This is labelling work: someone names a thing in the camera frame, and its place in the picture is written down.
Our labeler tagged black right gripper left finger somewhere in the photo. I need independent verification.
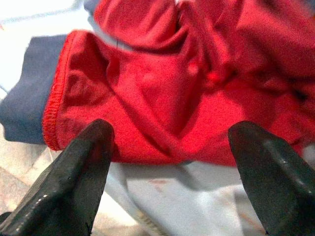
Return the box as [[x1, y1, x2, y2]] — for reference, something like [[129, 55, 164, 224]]
[[0, 119, 115, 236]]

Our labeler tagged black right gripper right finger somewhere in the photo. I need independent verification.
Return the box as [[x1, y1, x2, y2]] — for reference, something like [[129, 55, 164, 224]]
[[227, 120, 315, 236]]

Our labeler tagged red white navy shirt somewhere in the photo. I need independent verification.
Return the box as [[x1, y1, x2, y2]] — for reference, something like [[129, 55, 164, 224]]
[[0, 0, 315, 236]]

